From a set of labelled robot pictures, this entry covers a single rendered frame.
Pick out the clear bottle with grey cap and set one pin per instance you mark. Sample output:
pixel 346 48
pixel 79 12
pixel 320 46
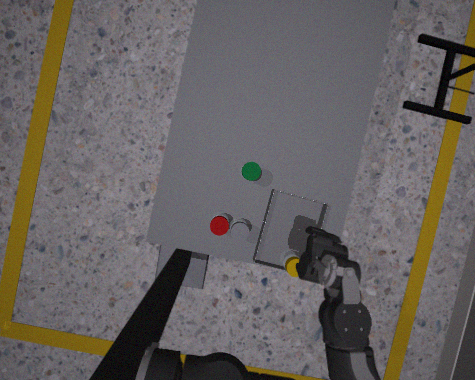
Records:
pixel 239 231

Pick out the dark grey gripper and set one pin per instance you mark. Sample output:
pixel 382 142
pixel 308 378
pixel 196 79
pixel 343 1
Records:
pixel 319 244

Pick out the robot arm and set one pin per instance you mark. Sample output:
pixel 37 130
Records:
pixel 347 324

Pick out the clear glass bottle with yellow cap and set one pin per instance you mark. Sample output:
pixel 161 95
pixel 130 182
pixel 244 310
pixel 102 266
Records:
pixel 289 259

